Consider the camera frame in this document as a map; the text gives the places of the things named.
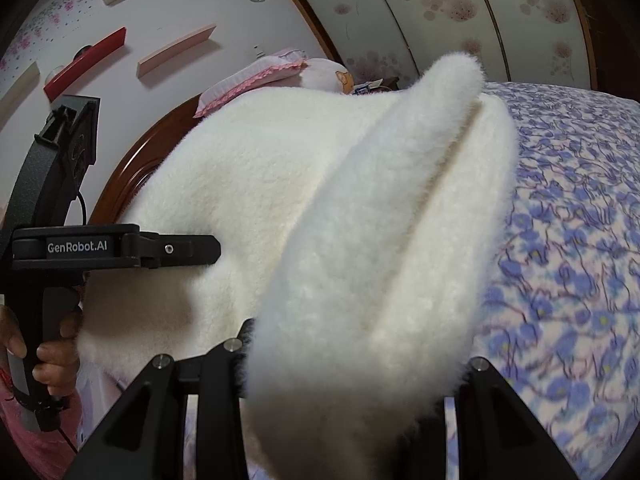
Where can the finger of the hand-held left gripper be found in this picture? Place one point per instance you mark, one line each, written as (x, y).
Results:
(180, 250)

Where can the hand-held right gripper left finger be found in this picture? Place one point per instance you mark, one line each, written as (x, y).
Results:
(220, 375)

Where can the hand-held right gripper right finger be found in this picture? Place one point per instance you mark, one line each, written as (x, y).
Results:
(500, 435)

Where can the person's left hand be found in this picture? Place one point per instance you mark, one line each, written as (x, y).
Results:
(55, 365)

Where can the brown wooden headboard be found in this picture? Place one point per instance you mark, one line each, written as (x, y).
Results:
(135, 165)

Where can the pink frilled pillow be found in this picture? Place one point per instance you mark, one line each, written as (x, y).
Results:
(240, 82)

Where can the floral cat print blanket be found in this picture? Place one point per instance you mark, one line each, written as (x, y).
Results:
(575, 260)

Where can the blue printed box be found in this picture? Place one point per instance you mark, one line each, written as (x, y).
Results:
(367, 88)

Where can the floral sliding wardrobe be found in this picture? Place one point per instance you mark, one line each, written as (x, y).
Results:
(450, 20)

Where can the red wall shelf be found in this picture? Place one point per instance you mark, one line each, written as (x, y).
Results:
(85, 62)

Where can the pink wall shelf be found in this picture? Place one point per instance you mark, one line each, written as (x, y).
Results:
(175, 50)

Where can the white wall socket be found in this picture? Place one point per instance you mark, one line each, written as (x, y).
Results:
(258, 51)

